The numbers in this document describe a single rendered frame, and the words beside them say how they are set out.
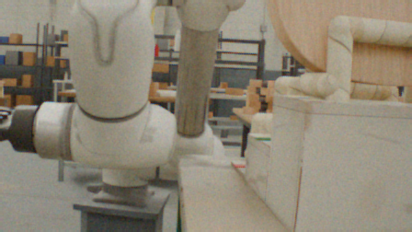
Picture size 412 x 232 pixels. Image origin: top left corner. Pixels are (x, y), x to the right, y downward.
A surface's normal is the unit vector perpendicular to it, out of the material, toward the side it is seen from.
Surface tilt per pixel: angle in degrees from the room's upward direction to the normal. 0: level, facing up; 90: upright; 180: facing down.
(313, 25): 90
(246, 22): 90
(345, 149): 90
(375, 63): 90
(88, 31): 105
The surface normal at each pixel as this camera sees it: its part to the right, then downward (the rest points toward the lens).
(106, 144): -0.11, 0.57
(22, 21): -0.05, 0.05
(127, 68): 0.44, 0.52
